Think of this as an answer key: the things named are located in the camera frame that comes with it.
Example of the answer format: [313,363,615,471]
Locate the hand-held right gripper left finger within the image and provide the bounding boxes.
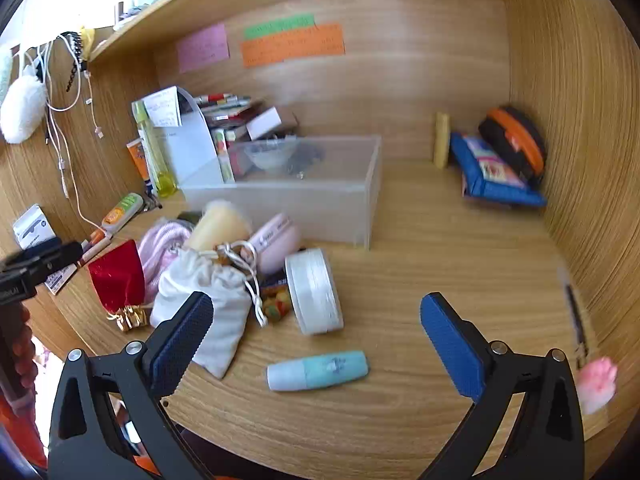
[47,291,215,480]

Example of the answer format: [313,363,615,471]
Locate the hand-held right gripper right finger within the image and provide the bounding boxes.
[417,291,586,480]

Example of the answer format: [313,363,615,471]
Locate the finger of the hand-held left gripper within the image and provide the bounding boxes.
[0,237,84,282]

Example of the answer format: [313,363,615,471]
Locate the white drawstring bag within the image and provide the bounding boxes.
[149,247,262,379]

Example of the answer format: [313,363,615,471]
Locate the red velvet pouch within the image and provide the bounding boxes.
[88,240,151,333]

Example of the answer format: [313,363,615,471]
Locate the pink braided rope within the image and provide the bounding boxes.
[137,220,194,306]

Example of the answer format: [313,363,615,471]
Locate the cream candle cup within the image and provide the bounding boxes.
[189,200,252,252]

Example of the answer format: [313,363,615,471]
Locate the pink round case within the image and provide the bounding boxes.
[247,212,302,276]

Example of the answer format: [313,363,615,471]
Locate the teal small bottle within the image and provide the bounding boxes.
[266,351,369,392]

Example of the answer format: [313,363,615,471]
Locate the white round tin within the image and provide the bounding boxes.
[285,248,345,336]

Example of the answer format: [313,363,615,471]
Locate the clear plastic storage box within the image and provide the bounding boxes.
[179,135,383,251]

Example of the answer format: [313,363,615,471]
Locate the person's left forearm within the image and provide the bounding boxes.
[0,390,48,468]

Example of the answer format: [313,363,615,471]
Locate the wooden desktop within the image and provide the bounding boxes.
[45,160,621,480]

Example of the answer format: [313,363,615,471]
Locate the person's left hand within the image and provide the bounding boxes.
[10,305,38,381]

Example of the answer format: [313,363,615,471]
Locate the white cardboard packet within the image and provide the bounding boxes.
[12,204,57,249]

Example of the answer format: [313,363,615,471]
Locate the green orange tube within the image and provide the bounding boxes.
[101,193,145,234]

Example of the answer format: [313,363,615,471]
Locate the yellow spray bottle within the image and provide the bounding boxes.
[132,101,179,199]

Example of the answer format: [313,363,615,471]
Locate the white fluffy toy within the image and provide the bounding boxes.
[0,74,47,144]

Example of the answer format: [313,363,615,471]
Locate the pink cat paw pen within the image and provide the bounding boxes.
[559,269,619,416]

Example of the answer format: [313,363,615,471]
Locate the blue pencil case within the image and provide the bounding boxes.
[449,132,547,209]

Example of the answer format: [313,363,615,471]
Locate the white paper sheets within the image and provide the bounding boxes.
[150,87,224,187]

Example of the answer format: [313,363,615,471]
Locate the white receipt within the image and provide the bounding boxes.
[144,87,182,129]

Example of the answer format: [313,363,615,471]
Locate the small yellow bottle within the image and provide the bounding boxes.
[433,112,451,169]

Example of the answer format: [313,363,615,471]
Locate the black orange round case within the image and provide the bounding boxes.
[478,106,547,187]

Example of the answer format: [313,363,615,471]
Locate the stack of stationery packs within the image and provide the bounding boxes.
[195,92,301,183]

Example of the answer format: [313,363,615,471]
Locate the small white box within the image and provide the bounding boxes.
[247,107,282,141]

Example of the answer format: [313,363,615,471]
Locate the red white marker pen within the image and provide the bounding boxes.
[199,92,252,107]

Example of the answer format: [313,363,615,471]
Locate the pink paper note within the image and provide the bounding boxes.
[177,23,230,74]

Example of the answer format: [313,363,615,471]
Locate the orange paper note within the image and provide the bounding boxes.
[240,23,346,69]

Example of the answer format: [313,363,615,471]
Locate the green paper note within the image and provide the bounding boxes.
[243,13,316,40]

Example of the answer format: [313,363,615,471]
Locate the colourful bead bracelet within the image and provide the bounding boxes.
[260,284,292,324]

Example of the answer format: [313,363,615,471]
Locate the white charging cables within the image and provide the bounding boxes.
[22,34,107,232]

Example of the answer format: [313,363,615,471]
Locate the black bead string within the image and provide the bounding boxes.
[59,31,87,94]

